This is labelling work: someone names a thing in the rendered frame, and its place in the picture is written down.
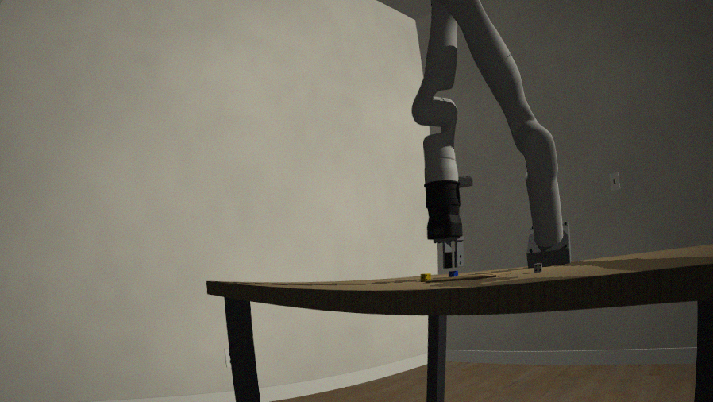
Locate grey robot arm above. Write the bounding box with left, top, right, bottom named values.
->
left=412, top=0, right=563, bottom=247

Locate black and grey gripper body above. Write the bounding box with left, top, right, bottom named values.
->
left=424, top=158, right=472, bottom=240

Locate tan flat mat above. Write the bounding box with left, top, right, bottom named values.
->
left=426, top=272, right=512, bottom=283

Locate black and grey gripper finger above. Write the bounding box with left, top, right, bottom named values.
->
left=434, top=238, right=453, bottom=269
left=446, top=237, right=464, bottom=268

